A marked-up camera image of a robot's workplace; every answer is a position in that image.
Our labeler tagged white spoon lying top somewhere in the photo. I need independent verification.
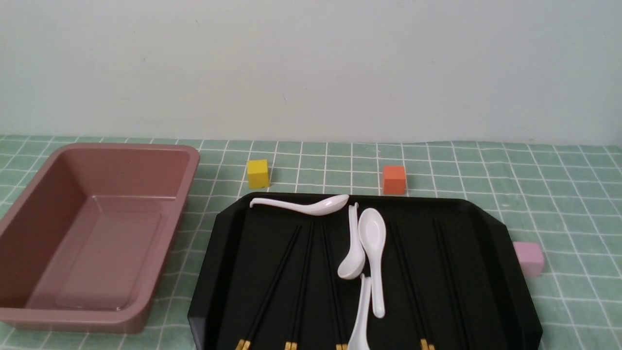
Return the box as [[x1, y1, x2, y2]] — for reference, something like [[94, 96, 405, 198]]
[[249, 194, 349, 216]]

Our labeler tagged yellow cube block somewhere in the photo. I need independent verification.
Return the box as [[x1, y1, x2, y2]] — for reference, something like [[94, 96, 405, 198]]
[[247, 159, 270, 189]]

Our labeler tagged white spoon large middle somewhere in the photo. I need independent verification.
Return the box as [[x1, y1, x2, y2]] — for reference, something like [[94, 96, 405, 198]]
[[358, 208, 387, 318]]

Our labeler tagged orange cube block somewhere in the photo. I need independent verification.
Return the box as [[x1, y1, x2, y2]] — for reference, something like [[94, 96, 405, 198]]
[[382, 165, 407, 195]]

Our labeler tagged white spoon small middle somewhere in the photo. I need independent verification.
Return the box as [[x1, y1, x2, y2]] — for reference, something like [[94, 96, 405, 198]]
[[337, 202, 366, 280]]

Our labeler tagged black plastic tray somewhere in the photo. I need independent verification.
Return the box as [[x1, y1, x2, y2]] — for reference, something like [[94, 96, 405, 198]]
[[188, 192, 543, 350]]

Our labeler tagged black chopstick pair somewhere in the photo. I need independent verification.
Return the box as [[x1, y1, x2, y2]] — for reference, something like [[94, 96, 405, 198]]
[[433, 219, 471, 350], [284, 222, 315, 350], [390, 222, 436, 350], [320, 222, 348, 350]]

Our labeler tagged white spoon bottom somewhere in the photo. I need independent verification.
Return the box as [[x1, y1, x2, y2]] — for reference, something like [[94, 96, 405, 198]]
[[348, 273, 371, 350]]

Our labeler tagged pink cube block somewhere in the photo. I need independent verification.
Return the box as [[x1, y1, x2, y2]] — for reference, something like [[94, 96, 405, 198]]
[[513, 241, 545, 277]]

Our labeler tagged pink plastic bin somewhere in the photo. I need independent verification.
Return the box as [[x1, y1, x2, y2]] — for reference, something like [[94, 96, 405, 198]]
[[0, 142, 200, 333]]

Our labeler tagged green checkered tablecloth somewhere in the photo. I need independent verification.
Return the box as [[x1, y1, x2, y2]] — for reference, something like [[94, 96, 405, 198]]
[[0, 133, 622, 350]]

